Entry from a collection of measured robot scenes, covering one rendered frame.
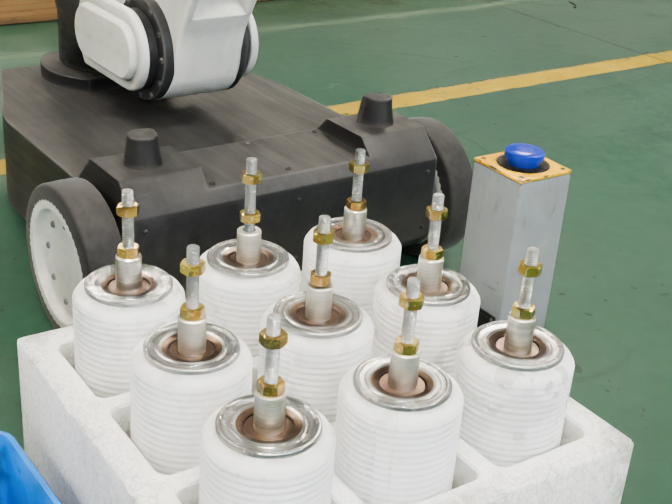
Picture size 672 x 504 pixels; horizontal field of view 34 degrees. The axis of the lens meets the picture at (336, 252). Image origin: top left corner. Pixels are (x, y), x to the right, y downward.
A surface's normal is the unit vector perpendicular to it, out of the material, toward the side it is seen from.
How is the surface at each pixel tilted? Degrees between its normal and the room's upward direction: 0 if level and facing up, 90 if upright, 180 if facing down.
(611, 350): 0
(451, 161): 49
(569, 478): 90
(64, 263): 90
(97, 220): 36
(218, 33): 115
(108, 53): 90
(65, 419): 90
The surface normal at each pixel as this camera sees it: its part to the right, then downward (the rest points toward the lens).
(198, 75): 0.53, 0.66
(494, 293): -0.83, 0.19
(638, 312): 0.07, -0.90
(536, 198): 0.55, 0.40
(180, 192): 0.46, -0.36
